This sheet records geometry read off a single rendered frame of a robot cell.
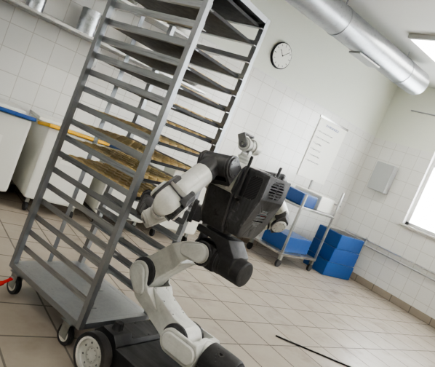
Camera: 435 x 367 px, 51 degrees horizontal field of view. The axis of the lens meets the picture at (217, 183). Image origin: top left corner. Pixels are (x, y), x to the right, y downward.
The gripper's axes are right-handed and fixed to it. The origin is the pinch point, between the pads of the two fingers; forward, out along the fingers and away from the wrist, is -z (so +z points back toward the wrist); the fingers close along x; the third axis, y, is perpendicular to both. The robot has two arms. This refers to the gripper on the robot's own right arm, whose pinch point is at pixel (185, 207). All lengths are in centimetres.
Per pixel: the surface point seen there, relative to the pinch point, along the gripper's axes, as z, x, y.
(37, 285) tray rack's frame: -52, -63, 16
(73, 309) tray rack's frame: -29, -63, 24
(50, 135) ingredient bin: -138, -10, -125
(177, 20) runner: -33, 81, 24
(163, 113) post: -21, 40, 35
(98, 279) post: -20, -40, 35
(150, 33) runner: -45, 72, 17
